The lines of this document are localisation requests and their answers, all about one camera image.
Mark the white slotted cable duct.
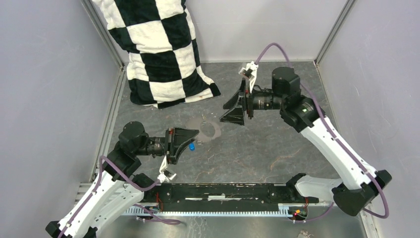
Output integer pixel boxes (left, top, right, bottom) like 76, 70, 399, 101
121, 205, 291, 218

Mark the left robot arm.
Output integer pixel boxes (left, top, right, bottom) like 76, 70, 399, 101
46, 121, 200, 238

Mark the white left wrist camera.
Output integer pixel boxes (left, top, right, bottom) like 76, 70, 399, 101
157, 156, 177, 183

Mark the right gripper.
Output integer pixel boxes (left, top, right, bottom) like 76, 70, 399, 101
219, 77, 286, 126

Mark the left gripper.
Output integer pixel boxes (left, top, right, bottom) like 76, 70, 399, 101
135, 126, 200, 164

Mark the metal key organizer plate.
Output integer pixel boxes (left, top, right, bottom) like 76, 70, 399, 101
186, 118, 222, 143

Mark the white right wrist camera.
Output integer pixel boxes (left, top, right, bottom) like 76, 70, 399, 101
238, 61, 259, 93

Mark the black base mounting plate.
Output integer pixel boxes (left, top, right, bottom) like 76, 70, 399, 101
139, 183, 319, 213

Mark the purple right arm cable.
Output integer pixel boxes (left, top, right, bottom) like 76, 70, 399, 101
254, 43, 390, 224

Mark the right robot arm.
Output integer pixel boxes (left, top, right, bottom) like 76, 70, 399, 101
220, 66, 392, 217

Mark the black white checkered blanket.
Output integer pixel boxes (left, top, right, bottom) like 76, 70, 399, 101
95, 0, 220, 109

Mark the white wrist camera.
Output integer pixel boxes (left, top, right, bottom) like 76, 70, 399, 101
238, 61, 259, 93
157, 156, 177, 183

